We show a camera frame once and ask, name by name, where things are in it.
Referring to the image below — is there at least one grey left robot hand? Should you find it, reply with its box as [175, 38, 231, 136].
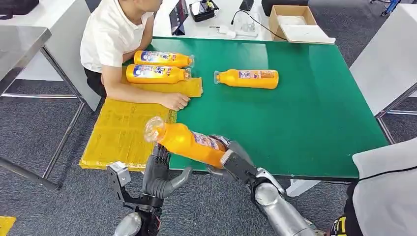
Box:
[142, 143, 193, 199]

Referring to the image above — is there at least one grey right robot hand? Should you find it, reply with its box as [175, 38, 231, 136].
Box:
[207, 134, 261, 189]

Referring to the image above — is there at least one orange drink bottle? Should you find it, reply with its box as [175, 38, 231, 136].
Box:
[213, 68, 280, 90]
[125, 63, 192, 85]
[134, 50, 195, 69]
[144, 116, 230, 169]

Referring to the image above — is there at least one yellow sheet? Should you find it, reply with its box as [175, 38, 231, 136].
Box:
[79, 66, 204, 172]

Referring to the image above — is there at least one green table mat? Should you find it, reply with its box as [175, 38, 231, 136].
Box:
[122, 36, 390, 180]

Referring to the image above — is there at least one white charger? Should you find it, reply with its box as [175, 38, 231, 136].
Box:
[217, 26, 237, 39]

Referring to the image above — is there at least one clear plastic container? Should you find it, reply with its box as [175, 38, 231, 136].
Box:
[233, 11, 262, 37]

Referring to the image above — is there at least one cardboard box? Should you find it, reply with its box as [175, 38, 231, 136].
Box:
[268, 4, 336, 45]

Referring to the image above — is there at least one white foam sheet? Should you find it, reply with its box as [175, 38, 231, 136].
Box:
[277, 15, 336, 45]

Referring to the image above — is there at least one person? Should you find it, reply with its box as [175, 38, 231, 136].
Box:
[327, 137, 417, 236]
[80, 0, 191, 112]

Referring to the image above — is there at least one black tray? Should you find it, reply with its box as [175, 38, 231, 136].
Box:
[189, 0, 219, 23]

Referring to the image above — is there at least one yellow floor marker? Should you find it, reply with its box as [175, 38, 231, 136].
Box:
[0, 216, 16, 236]

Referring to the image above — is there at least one black case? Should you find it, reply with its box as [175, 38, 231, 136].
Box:
[261, 0, 309, 17]

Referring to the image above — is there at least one black tablet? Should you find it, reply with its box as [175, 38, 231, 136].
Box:
[169, 0, 189, 36]

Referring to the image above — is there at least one white table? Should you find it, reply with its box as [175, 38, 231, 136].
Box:
[349, 3, 417, 146]
[0, 0, 102, 112]

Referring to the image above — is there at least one steel table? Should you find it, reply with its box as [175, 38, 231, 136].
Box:
[0, 25, 86, 191]

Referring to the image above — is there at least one black bag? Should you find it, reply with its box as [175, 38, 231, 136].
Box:
[0, 0, 40, 20]

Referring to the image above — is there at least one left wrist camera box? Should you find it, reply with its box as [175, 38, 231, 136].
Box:
[107, 161, 132, 189]

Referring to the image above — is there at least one black cable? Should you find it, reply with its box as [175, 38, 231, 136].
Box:
[230, 9, 289, 42]

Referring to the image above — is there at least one blue metal frame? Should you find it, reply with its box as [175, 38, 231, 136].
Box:
[371, 0, 402, 16]

